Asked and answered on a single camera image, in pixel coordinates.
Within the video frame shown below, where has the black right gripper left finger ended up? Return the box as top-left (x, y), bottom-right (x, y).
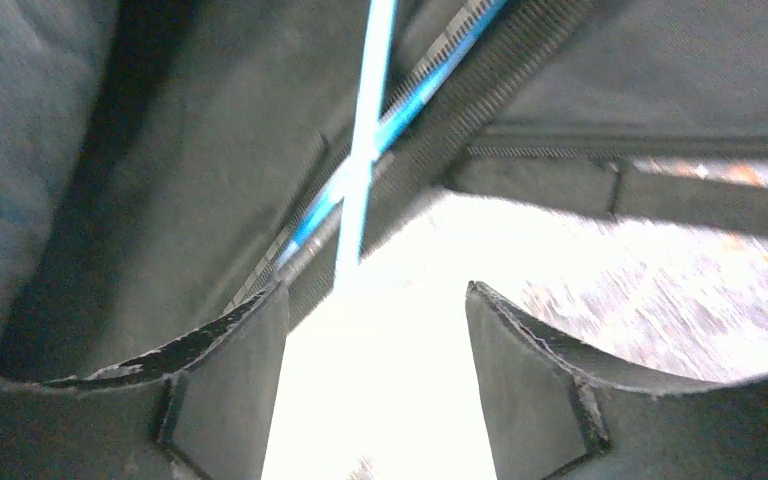
top-left (0, 284), bottom-right (289, 479)

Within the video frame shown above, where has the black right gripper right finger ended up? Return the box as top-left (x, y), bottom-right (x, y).
top-left (465, 281), bottom-right (768, 479)

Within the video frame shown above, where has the blue Sport racket cover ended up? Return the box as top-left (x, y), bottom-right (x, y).
top-left (0, 1), bottom-right (768, 381)

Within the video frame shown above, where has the racket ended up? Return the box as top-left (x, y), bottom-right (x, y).
top-left (269, 0), bottom-right (504, 283)

